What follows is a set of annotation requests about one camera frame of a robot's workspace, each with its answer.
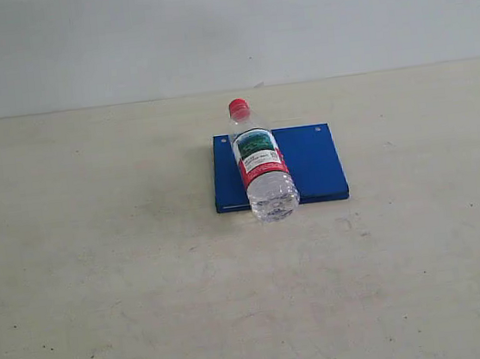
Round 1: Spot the blue binder folder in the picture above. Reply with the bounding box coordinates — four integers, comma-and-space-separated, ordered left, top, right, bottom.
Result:
212, 123, 350, 214

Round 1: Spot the clear plastic water bottle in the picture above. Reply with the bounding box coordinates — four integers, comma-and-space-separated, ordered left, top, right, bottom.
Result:
228, 98, 300, 223

